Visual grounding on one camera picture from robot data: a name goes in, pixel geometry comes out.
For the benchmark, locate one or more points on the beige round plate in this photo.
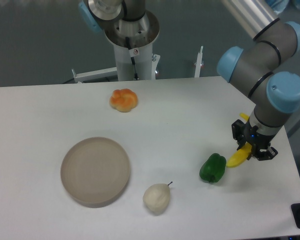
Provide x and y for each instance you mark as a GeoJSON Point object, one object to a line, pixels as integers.
{"type": "Point", "coordinates": [95, 172]}

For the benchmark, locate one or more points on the white metal bracket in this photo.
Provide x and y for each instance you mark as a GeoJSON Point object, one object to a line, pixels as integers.
{"type": "Point", "coordinates": [94, 75]}
{"type": "Point", "coordinates": [199, 62]}

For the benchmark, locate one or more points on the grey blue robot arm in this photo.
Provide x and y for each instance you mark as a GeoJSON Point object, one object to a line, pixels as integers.
{"type": "Point", "coordinates": [276, 95]}

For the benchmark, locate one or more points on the orange toy bread roll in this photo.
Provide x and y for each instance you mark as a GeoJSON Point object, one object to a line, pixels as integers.
{"type": "Point", "coordinates": [123, 100]}

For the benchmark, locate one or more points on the white right metal bracket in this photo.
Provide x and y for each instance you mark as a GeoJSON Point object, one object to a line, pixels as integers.
{"type": "Point", "coordinates": [199, 62]}

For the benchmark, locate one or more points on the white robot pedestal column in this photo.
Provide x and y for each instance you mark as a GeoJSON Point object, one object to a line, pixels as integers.
{"type": "Point", "coordinates": [133, 47]}

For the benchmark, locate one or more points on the white left metal bracket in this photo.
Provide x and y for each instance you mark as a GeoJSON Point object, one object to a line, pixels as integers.
{"type": "Point", "coordinates": [94, 75]}

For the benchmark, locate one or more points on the green toy bell pepper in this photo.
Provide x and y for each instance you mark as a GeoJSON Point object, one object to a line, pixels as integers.
{"type": "Point", "coordinates": [213, 169]}

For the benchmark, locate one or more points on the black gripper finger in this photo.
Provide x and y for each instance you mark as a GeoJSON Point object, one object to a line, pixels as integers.
{"type": "Point", "coordinates": [238, 128]}
{"type": "Point", "coordinates": [263, 154]}

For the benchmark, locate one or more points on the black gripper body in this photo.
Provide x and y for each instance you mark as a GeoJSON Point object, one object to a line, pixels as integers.
{"type": "Point", "coordinates": [259, 135]}

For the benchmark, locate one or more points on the white toy pear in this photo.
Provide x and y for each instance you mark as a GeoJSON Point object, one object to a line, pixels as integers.
{"type": "Point", "coordinates": [157, 197]}

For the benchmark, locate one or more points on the yellow toy banana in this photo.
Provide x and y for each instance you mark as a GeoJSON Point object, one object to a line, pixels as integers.
{"type": "Point", "coordinates": [239, 156]}

